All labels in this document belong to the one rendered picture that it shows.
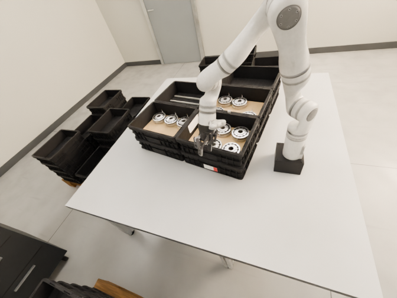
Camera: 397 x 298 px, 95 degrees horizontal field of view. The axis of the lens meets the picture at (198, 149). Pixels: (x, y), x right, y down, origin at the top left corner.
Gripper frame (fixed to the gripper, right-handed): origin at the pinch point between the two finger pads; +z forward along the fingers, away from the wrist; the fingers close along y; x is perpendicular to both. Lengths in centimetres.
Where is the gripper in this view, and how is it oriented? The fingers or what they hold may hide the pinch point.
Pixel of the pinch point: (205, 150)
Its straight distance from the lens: 86.1
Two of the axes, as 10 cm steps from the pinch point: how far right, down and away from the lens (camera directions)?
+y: -7.2, 3.3, -6.1
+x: 6.9, 3.8, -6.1
